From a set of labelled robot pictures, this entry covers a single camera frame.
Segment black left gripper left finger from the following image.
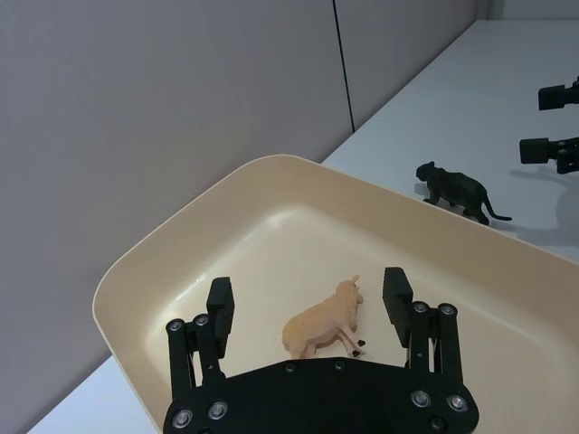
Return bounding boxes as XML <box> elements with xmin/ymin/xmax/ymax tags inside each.
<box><xmin>166</xmin><ymin>277</ymin><xmax>237</xmax><ymax>404</ymax></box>

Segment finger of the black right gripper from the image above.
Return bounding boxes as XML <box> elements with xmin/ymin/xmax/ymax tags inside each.
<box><xmin>518</xmin><ymin>135</ymin><xmax>579</xmax><ymax>175</ymax></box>
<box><xmin>537</xmin><ymin>75</ymin><xmax>579</xmax><ymax>112</ymax></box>

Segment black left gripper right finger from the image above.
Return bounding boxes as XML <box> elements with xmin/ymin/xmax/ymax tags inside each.
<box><xmin>381</xmin><ymin>266</ymin><xmax>465</xmax><ymax>386</ymax></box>

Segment tan toy sheep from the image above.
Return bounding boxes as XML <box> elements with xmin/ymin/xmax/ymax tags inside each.
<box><xmin>281</xmin><ymin>274</ymin><xmax>366</xmax><ymax>361</ymax></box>

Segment black toy panther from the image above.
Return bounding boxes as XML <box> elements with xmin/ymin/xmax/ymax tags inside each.
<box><xmin>415</xmin><ymin>160</ymin><xmax>514</xmax><ymax>227</ymax></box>

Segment beige plastic tray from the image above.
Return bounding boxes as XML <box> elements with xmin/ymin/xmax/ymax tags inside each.
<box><xmin>91</xmin><ymin>154</ymin><xmax>579</xmax><ymax>434</ymax></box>

